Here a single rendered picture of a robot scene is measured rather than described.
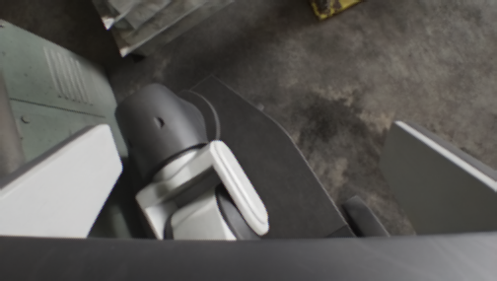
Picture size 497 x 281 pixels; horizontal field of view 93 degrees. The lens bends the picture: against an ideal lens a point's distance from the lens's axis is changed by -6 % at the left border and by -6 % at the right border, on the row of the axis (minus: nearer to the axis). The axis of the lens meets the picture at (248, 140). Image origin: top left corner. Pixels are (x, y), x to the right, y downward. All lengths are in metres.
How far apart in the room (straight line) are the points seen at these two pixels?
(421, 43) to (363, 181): 0.44
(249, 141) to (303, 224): 0.23
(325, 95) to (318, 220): 0.37
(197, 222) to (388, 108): 0.61
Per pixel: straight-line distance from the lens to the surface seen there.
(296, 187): 0.60
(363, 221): 0.63
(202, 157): 0.46
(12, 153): 0.54
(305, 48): 0.84
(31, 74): 0.80
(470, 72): 0.95
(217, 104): 0.65
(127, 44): 0.99
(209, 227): 0.46
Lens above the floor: 0.77
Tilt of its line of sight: 79 degrees down
